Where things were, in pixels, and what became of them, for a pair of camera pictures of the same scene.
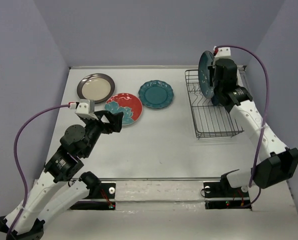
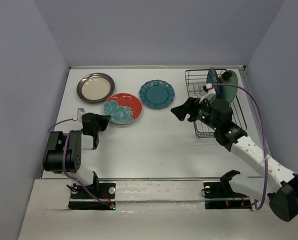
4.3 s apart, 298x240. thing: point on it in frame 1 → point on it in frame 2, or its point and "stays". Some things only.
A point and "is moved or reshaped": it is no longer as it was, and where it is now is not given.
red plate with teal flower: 128,104 stays
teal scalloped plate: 156,94 stays
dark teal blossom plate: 207,59 is moved or reshaped
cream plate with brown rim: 97,87 stays
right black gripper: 213,70 → 190,106
